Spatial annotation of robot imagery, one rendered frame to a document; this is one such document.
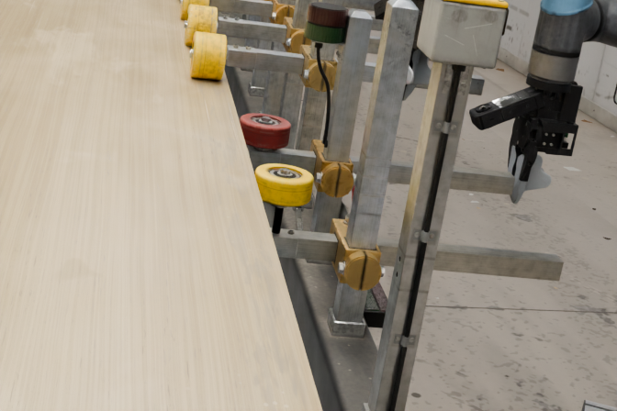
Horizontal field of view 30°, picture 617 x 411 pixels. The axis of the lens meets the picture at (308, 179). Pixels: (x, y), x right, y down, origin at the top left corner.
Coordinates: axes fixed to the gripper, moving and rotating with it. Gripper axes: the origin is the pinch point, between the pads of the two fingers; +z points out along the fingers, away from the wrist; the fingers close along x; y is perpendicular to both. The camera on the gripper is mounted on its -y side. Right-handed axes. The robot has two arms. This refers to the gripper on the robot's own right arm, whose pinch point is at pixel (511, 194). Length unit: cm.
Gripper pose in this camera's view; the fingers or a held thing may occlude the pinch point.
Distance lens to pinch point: 191.3
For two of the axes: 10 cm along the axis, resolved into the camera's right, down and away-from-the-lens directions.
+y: 9.8, 0.9, 1.8
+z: -1.5, 9.4, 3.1
